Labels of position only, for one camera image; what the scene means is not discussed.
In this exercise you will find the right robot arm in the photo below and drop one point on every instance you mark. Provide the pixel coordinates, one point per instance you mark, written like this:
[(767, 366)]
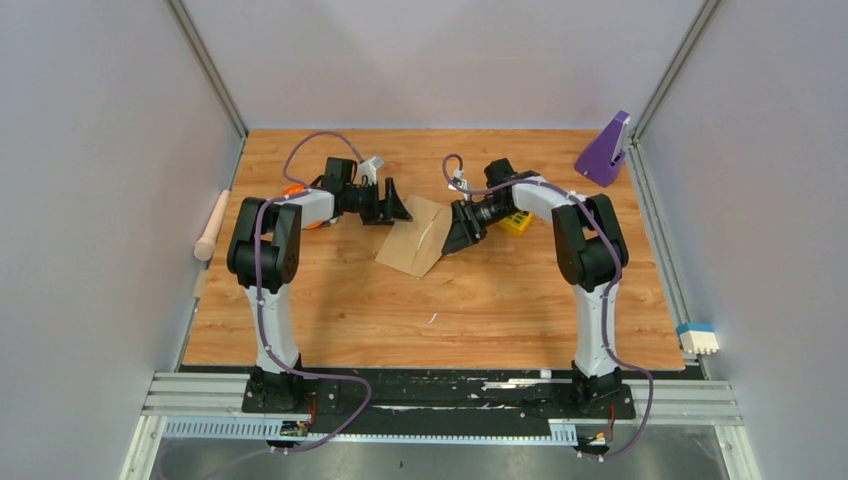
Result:
[(590, 251)]

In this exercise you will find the wooden rolling pin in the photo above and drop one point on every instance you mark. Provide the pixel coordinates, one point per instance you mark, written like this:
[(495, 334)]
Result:
[(205, 246)]

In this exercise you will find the slotted cable duct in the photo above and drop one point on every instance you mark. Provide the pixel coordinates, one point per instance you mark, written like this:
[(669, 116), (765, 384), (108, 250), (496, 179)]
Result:
[(559, 434)]

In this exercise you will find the purple plastic stand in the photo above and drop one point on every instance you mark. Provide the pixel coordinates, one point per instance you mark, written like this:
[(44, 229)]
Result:
[(603, 158)]

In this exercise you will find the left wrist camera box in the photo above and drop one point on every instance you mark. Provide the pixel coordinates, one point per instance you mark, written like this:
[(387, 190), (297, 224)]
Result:
[(368, 170)]

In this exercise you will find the brown paper envelope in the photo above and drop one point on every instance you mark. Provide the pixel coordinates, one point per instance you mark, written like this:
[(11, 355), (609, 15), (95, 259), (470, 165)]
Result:
[(399, 248)]

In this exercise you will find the yellow toy window brick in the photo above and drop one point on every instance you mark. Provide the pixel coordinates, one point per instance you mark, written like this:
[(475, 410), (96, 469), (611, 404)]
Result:
[(516, 224)]

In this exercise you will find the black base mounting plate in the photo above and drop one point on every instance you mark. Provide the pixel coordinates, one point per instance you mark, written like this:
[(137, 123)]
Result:
[(387, 401)]

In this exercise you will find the white blue toy brick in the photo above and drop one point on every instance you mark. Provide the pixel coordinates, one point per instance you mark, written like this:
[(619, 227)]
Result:
[(697, 338)]

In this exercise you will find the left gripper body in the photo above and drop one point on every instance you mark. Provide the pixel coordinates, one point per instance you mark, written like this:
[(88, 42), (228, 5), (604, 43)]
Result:
[(373, 210)]

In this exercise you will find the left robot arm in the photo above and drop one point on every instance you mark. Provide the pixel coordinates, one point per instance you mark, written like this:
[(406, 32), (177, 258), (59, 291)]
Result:
[(264, 255)]

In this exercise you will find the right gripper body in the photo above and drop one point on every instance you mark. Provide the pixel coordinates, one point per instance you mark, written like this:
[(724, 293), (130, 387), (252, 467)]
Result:
[(479, 217)]

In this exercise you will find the letter paper sheet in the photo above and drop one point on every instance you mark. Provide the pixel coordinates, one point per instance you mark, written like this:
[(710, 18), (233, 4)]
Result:
[(432, 235)]

